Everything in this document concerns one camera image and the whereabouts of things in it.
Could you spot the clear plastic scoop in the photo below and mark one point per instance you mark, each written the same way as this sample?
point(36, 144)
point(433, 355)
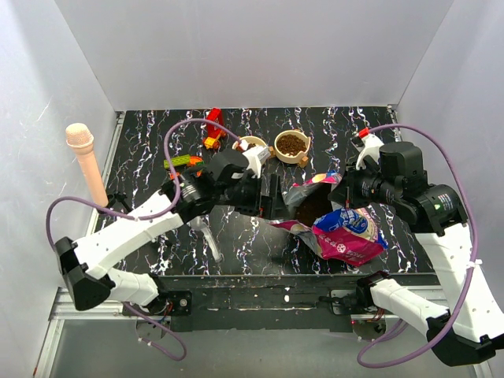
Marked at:
point(199, 225)

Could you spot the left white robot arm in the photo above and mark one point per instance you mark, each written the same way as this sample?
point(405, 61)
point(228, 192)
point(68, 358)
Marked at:
point(88, 264)

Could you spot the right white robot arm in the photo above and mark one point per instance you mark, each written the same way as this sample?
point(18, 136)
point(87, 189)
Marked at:
point(468, 329)

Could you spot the cream double pet bowl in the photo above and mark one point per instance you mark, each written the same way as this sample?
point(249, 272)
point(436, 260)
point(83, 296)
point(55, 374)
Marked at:
point(290, 146)

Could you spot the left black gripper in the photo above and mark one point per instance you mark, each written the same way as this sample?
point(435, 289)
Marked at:
point(272, 205)

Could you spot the green toy brick plate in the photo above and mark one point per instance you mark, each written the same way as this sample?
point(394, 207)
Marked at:
point(178, 161)

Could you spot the pink microphone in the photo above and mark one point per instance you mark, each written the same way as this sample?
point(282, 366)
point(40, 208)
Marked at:
point(80, 139)

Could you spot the pink pet food bag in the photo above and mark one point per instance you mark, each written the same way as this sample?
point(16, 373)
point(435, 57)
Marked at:
point(330, 230)

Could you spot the aluminium frame rail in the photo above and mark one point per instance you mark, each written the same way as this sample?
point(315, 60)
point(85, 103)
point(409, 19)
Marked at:
point(63, 311)

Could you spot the black microphone tripod stand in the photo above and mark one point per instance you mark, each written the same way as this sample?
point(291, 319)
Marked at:
point(117, 205)

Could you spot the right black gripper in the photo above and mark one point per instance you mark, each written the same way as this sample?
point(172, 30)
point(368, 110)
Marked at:
point(345, 193)

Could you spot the orange curved toy track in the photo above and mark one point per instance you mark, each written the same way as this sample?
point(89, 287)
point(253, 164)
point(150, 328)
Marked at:
point(195, 162)

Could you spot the red toy block car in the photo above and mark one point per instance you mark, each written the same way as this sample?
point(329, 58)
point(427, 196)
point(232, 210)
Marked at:
point(214, 134)

